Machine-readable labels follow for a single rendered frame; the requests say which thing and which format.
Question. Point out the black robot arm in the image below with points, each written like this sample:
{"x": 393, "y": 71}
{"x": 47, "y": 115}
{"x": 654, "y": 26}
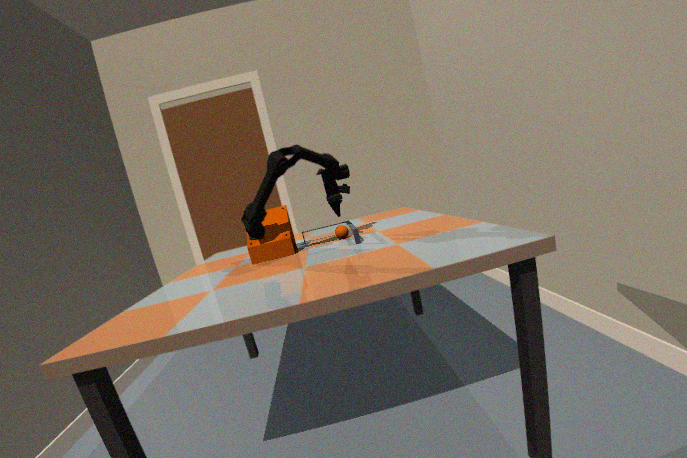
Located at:
{"x": 277, "y": 164}

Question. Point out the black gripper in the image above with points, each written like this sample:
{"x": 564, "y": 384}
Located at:
{"x": 333, "y": 197}

